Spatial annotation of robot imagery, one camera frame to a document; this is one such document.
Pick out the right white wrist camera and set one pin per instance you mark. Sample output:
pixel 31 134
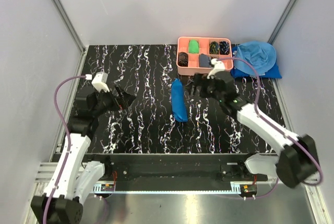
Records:
pixel 218 66

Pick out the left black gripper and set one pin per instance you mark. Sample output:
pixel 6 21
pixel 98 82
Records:
pixel 124 98

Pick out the navy dotted rolled tie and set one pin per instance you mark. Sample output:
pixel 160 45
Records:
pixel 224 47

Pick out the grey rolled cloth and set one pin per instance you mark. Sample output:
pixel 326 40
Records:
pixel 204 61

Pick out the left aluminium frame post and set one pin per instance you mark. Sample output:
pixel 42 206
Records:
pixel 68 24

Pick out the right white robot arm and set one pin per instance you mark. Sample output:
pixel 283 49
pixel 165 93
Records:
pixel 296 156

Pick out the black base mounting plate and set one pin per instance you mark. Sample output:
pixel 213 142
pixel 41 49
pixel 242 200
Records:
pixel 176 173

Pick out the blue cloth napkin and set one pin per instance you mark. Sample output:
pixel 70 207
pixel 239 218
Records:
pixel 177 101

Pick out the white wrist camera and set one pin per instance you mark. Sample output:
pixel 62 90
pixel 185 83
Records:
pixel 218 66
pixel 99 81

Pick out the dark patterned rolled tie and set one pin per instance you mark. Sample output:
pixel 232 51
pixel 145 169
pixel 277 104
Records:
pixel 183 59

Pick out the right aluminium frame post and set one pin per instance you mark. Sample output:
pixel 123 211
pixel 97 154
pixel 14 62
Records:
pixel 282 20

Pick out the aluminium frame post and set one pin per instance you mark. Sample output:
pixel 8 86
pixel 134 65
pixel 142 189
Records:
pixel 68 24
pixel 282 20

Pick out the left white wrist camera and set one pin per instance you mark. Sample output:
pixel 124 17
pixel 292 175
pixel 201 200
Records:
pixel 99 81

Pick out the green patterned rolled tie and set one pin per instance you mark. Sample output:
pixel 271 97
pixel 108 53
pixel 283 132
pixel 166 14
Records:
pixel 214 47

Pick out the light blue bucket hat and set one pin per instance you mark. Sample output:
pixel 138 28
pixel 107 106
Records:
pixel 255 55

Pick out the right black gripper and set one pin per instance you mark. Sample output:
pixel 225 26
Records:
pixel 200 80

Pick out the blue folded cloth bag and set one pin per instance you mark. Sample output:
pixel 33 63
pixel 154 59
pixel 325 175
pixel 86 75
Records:
pixel 272 73

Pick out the pink compartment tray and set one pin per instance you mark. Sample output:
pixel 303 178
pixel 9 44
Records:
pixel 193 59

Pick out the green rolled cloth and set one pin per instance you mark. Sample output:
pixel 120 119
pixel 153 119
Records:
pixel 193 46

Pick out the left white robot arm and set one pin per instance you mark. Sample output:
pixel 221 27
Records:
pixel 63 199

